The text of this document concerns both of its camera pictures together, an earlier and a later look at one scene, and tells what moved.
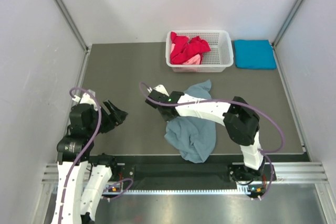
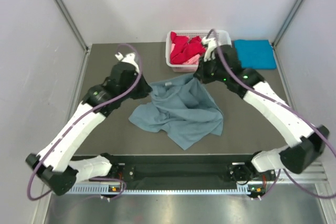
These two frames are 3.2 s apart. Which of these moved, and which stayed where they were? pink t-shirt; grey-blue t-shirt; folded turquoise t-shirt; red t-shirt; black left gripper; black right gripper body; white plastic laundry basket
Moved: black left gripper; grey-blue t-shirt; black right gripper body
Stayed: pink t-shirt; folded turquoise t-shirt; white plastic laundry basket; red t-shirt
